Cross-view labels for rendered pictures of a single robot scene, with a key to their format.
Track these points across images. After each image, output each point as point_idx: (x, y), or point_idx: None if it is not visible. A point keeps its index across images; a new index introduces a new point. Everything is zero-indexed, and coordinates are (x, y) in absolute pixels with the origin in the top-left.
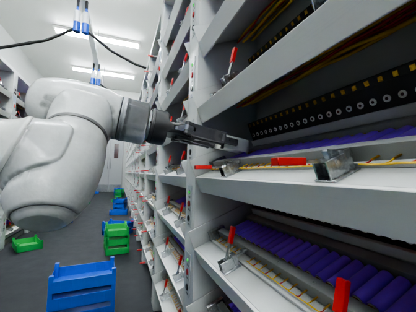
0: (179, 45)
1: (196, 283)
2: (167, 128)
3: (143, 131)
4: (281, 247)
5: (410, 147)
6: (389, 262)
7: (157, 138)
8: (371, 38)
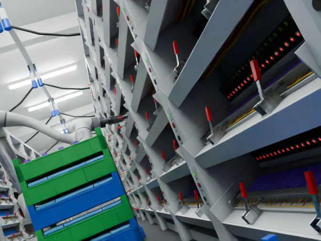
0: (101, 82)
1: (140, 170)
2: (104, 121)
3: (98, 125)
4: None
5: None
6: None
7: (103, 125)
8: None
